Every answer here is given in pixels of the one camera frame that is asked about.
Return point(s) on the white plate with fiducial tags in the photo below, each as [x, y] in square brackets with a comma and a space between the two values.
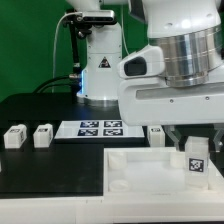
[85, 129]

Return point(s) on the white L-shaped obstacle fence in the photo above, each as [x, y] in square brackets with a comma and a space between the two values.
[71, 211]

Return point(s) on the black camera on stand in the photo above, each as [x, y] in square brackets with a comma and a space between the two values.
[84, 21]

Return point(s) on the white square tabletop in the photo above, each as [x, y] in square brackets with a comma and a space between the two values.
[155, 174]

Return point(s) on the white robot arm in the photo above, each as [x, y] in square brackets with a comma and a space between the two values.
[176, 79]

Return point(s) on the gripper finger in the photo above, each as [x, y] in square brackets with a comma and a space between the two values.
[174, 135]
[219, 128]

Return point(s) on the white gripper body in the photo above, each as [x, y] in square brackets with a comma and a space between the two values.
[145, 99]

